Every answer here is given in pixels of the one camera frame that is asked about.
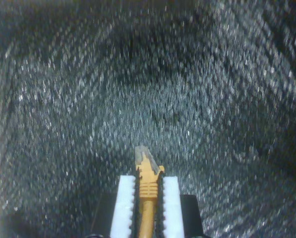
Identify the black bubble wrap mat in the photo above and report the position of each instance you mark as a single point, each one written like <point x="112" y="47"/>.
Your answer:
<point x="162" y="86"/>

